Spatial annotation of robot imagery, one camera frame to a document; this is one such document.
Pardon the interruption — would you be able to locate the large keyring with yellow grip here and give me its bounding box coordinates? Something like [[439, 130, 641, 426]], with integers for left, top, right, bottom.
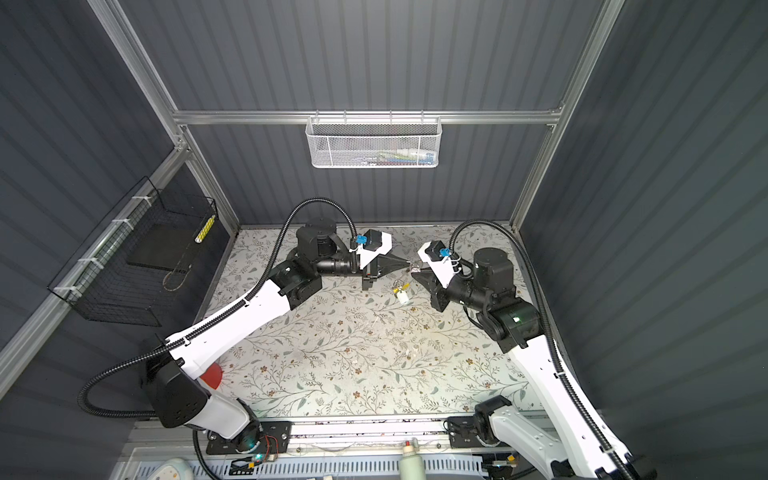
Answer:
[[391, 265, 421, 306]]

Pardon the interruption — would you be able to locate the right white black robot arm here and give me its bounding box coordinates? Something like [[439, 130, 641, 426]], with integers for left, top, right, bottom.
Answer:
[[412, 241, 642, 479]]

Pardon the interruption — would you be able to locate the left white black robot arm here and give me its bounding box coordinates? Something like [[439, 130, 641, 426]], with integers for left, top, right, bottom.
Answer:
[[143, 219, 409, 452]]

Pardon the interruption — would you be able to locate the white bottle with red cap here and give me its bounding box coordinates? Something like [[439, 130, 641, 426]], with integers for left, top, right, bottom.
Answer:
[[399, 440, 427, 480]]

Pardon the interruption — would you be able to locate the yellow green marker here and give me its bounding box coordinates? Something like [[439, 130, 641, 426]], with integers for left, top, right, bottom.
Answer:
[[194, 214, 217, 244]]

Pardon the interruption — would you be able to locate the red cup with pens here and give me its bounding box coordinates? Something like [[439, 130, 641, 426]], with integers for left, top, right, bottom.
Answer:
[[199, 362, 223, 390]]

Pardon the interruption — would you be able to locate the white rounded device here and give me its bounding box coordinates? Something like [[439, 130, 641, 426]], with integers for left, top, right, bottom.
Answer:
[[147, 458, 195, 480]]

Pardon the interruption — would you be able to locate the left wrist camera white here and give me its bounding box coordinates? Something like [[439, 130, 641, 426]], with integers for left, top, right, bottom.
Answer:
[[352, 229, 393, 270]]

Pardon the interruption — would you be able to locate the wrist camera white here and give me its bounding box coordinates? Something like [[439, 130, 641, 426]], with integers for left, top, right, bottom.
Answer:
[[352, 229, 393, 270], [418, 240, 461, 288]]

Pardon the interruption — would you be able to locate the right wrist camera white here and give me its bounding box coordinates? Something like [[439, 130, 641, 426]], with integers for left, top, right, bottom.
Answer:
[[418, 240, 461, 288]]

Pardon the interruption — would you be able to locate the white wire basket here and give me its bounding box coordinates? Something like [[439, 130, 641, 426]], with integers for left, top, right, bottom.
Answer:
[[305, 113, 443, 169]]

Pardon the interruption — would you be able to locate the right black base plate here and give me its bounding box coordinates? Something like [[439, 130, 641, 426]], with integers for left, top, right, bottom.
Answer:
[[443, 416, 508, 449]]

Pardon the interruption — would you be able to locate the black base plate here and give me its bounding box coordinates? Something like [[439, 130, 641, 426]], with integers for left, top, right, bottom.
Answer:
[[205, 421, 293, 457], [443, 416, 508, 449]]

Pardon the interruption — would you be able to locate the aluminium rail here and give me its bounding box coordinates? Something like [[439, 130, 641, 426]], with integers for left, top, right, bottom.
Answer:
[[124, 407, 566, 456]]

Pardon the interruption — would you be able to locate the white slotted cable duct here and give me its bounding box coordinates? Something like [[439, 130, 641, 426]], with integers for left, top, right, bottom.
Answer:
[[131, 454, 487, 480]]

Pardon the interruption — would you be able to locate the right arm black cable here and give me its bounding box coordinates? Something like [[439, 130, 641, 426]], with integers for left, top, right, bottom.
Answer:
[[448, 219, 637, 480]]

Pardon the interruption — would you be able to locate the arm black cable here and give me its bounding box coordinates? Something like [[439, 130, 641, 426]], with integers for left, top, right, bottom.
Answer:
[[76, 197, 360, 480], [448, 219, 637, 480]]

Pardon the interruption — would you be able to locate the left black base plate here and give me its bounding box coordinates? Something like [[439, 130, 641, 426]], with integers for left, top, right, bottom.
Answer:
[[205, 421, 293, 457]]

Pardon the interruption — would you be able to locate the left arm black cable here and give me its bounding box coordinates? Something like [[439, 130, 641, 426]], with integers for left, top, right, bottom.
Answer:
[[76, 197, 360, 480]]

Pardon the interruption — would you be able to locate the black wire basket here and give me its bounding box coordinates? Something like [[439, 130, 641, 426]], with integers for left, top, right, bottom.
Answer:
[[48, 182, 218, 327]]

